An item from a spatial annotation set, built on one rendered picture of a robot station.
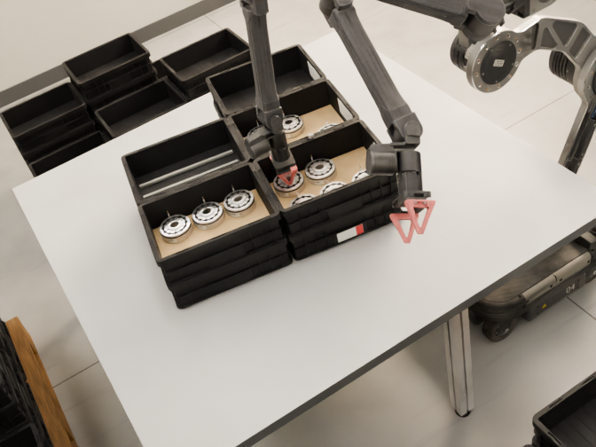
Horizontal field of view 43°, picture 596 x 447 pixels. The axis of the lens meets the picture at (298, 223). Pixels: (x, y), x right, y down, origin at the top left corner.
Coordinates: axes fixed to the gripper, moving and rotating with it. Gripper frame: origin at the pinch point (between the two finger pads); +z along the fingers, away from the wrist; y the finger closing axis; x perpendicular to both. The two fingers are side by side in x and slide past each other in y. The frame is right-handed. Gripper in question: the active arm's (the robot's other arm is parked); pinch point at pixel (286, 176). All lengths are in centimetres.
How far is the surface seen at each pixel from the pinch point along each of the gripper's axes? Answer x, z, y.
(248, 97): 0, 7, -60
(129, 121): -55, 56, -141
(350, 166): 21.6, 4.2, 0.4
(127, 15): -46, 78, -294
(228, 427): -40, 14, 74
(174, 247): -41.8, 3.5, 10.6
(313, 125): 17.0, 5.5, -28.2
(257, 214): -13.2, 3.7, 8.4
